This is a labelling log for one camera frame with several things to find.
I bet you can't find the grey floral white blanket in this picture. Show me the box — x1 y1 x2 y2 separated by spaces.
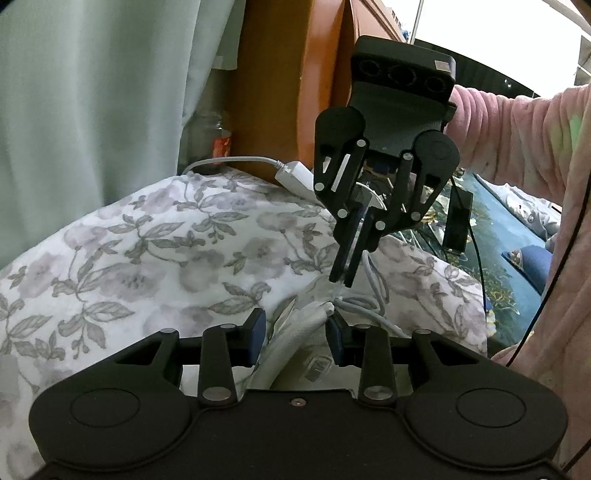
0 168 488 480

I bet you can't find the clear plastic bottle red label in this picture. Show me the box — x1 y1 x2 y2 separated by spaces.
185 108 234 176

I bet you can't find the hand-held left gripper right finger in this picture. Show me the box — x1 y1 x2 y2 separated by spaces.
325 316 490 409

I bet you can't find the black rectangular device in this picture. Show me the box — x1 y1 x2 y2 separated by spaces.
443 187 474 254

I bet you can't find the white sneaker shoe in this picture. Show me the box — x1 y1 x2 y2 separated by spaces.
249 274 411 393

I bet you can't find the white power strip cable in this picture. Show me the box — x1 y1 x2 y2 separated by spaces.
182 156 284 175

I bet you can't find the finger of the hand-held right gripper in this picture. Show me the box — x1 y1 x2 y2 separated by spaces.
314 137 371 282
344 151 452 287

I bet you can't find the person's right forearm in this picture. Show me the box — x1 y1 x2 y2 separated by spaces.
445 85 591 213

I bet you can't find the pale green curtain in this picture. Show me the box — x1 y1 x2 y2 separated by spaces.
0 0 247 268

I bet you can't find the person's pink fleece torso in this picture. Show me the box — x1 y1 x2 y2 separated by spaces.
489 185 591 480

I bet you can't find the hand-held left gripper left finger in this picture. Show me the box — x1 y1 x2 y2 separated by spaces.
113 307 267 409

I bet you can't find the teal patterned bedspread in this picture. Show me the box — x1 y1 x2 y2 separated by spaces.
402 171 561 347

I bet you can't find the white power strip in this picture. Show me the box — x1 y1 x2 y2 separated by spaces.
274 161 324 199

